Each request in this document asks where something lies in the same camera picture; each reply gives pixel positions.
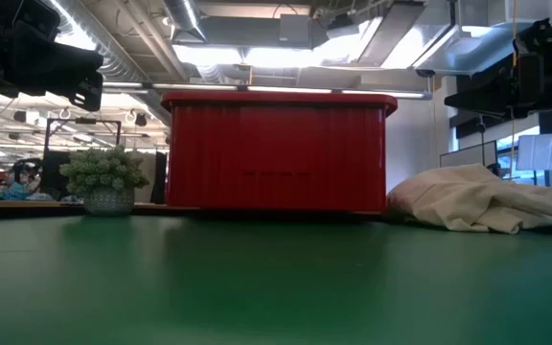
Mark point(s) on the black metal frame stand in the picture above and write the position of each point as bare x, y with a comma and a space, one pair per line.
48, 144

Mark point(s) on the long ceiling light tube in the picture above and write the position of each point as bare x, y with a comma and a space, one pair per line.
285, 89

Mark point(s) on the cream garment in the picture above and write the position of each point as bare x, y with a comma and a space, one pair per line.
472, 201

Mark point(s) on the person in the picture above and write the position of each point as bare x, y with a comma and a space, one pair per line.
22, 184

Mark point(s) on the red plastic bin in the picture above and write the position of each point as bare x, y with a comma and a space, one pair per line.
276, 153

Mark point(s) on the white screen panel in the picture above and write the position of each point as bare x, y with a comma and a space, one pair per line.
543, 152

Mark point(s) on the grey partition panel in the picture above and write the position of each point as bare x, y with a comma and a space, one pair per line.
467, 155

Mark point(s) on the silver ventilation duct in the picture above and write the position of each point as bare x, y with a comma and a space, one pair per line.
185, 19

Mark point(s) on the artificial green potted plant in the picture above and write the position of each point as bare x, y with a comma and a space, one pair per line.
103, 172

